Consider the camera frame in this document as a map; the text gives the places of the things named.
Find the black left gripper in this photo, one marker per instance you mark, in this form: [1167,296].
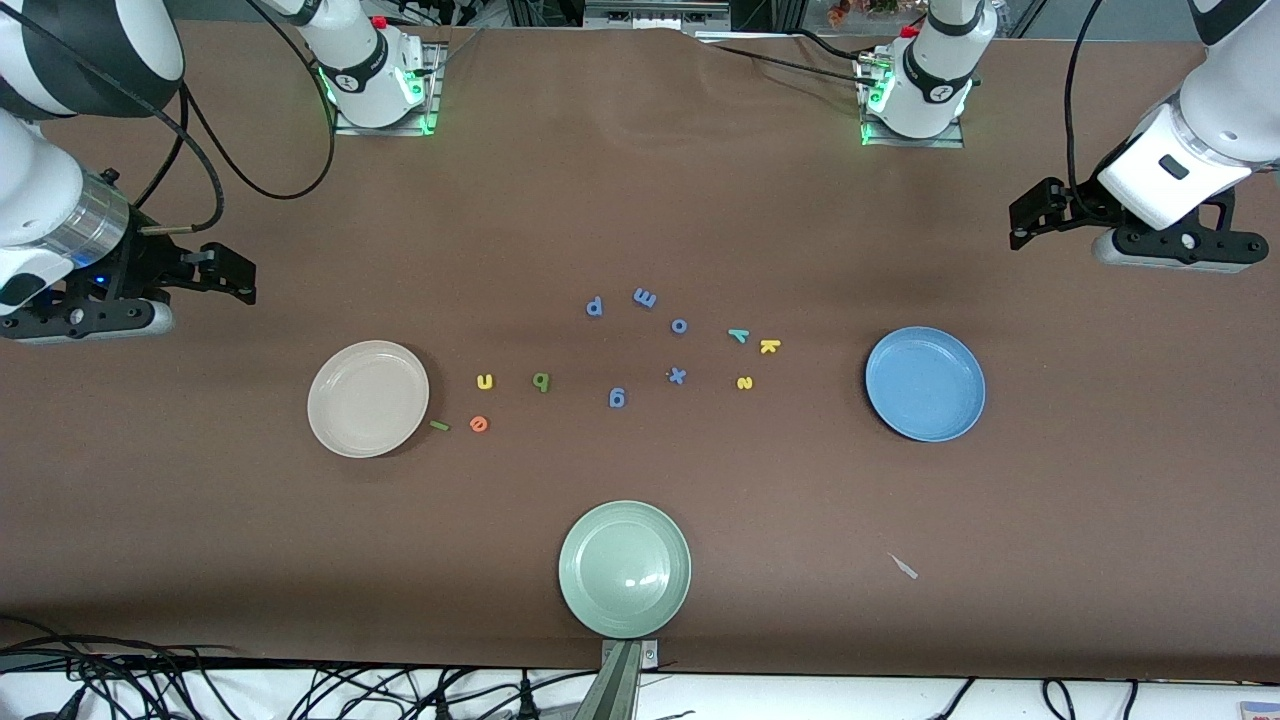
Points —
[1083,207]

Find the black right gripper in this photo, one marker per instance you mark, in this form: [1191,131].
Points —
[143,265]

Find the teal foam letter y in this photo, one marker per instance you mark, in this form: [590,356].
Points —
[739,336]

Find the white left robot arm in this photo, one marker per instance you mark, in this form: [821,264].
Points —
[1220,90]

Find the beige round plate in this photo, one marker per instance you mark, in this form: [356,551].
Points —
[368,398]

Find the blue round plate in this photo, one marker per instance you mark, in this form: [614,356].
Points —
[925,384]

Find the orange background object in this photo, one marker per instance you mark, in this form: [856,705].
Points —
[850,8]

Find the white tape scrap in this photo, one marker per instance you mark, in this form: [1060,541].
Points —
[903,567]

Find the brown table cover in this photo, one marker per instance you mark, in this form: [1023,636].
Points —
[640,200]

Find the blue foam letter m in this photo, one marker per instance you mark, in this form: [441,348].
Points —
[645,298]

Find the pale green round plate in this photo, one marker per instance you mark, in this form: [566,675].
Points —
[625,568]

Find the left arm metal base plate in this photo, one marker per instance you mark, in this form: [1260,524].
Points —
[910,142]

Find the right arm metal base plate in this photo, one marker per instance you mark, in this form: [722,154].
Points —
[432,95]

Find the grey metal frame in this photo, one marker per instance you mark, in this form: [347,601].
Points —
[655,12]

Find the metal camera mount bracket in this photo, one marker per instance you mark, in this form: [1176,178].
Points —
[620,685]

